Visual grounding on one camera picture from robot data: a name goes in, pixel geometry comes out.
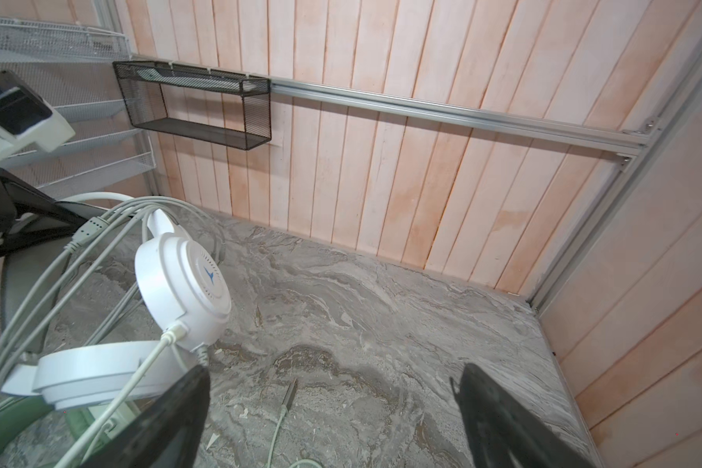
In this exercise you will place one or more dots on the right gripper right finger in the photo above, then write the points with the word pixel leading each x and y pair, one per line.
pixel 503 433

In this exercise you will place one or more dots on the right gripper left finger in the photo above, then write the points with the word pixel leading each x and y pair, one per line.
pixel 168 433

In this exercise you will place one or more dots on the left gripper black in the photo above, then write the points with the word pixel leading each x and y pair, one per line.
pixel 29 217

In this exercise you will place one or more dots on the green headphones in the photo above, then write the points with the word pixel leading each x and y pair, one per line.
pixel 32 433

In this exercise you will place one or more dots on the white headphones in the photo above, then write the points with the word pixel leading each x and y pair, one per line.
pixel 177 308

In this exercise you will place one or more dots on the black mesh basket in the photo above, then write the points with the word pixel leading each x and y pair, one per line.
pixel 215 106

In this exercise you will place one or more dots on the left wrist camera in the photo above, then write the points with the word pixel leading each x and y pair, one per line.
pixel 27 119

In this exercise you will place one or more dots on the white wire mesh shelf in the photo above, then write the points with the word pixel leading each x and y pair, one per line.
pixel 72 68

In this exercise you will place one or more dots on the aluminium frame bar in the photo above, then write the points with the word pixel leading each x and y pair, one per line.
pixel 629 145

